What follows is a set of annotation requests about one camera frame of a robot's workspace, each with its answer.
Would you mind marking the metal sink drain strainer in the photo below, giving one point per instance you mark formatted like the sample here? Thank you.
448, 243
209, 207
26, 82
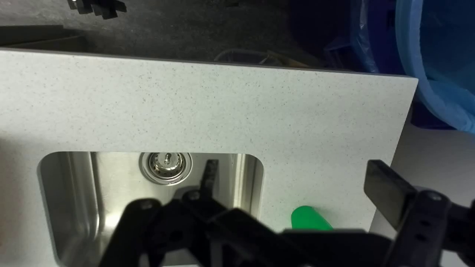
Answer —
164, 167

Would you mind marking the dark blue trash bin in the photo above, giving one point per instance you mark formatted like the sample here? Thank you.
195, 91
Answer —
371, 35

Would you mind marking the stainless steel sink basin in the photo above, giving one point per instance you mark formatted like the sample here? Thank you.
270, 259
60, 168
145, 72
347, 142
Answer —
74, 198

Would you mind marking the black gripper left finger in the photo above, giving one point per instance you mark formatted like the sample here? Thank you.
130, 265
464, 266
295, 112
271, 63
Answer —
163, 232

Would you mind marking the green plastic cup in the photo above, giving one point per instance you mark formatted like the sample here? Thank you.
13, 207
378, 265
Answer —
308, 219

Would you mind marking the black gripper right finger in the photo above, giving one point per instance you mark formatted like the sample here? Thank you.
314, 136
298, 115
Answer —
424, 228

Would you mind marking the black plastic bracket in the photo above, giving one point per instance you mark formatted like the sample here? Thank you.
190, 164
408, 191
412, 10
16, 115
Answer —
97, 7

